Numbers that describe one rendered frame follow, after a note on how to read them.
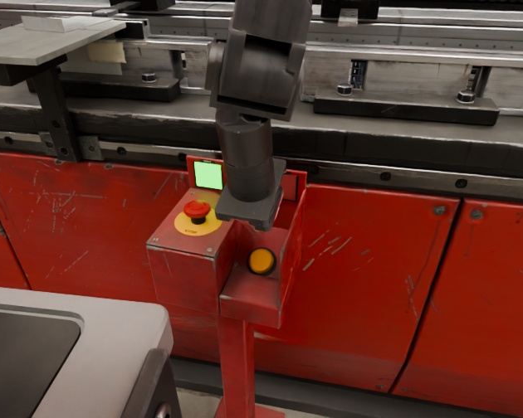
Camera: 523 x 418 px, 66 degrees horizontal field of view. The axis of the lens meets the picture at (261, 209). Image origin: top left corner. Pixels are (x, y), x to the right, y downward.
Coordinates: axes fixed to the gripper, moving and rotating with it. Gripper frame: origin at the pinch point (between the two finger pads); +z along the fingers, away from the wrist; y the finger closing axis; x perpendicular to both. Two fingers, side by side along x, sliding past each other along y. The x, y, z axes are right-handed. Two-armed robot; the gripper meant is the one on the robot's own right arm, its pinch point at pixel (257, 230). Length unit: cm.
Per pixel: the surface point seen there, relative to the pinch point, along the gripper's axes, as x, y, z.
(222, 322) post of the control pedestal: 6.8, -5.1, 21.5
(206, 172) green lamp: 11.7, 10.6, 1.0
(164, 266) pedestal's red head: 12.7, -6.0, 4.3
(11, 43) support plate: 41.5, 14.6, -17.0
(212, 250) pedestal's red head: 5.6, -3.8, 1.0
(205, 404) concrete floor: 21, -6, 81
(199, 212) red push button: 9.0, 1.1, -0.5
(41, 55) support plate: 32.4, 10.2, -18.1
